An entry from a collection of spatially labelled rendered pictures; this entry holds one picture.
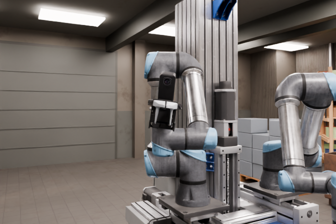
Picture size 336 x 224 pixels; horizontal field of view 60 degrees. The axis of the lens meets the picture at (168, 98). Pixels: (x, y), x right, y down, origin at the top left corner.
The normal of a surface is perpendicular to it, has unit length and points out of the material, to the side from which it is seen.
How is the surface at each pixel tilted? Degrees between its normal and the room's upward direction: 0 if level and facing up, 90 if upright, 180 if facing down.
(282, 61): 90
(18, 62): 90
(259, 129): 90
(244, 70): 90
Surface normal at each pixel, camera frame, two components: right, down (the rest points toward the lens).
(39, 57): 0.47, -0.02
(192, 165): 0.04, -0.03
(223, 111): -0.29, -0.03
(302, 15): -0.88, -0.01
